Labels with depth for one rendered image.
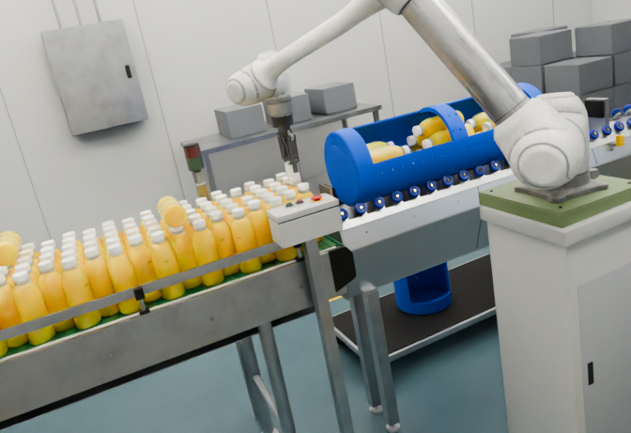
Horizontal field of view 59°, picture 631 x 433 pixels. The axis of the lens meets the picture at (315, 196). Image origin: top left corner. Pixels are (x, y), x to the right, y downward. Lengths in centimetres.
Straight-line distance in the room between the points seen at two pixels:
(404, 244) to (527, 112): 86
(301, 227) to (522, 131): 67
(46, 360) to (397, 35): 491
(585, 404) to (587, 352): 16
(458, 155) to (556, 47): 359
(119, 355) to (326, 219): 72
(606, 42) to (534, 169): 425
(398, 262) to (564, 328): 71
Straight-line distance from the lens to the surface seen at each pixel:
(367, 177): 195
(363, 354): 241
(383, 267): 212
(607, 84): 552
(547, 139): 139
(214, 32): 522
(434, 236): 218
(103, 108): 483
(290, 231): 165
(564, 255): 159
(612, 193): 169
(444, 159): 212
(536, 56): 556
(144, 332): 177
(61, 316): 175
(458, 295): 307
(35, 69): 504
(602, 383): 187
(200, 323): 179
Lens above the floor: 159
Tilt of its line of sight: 16 degrees down
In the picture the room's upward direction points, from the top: 11 degrees counter-clockwise
